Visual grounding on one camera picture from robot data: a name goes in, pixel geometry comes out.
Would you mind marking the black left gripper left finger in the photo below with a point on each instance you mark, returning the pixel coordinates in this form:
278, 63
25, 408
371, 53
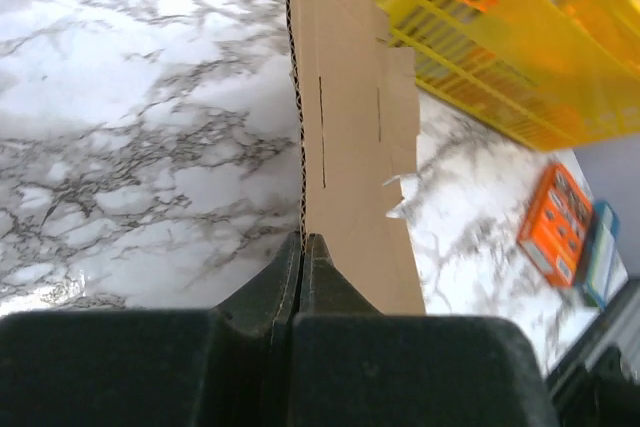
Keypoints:
221, 366

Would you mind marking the orange small box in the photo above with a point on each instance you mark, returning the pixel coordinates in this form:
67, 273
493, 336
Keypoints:
554, 229

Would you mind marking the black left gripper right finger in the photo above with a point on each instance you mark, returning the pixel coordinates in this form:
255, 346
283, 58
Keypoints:
355, 366

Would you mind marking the brown cardboard box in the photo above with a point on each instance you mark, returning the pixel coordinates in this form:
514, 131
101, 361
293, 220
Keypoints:
359, 115

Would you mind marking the blue white small box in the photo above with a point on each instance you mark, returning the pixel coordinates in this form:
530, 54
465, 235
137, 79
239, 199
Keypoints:
593, 276

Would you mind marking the yellow plastic basket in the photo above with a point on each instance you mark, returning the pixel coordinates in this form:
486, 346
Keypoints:
550, 74

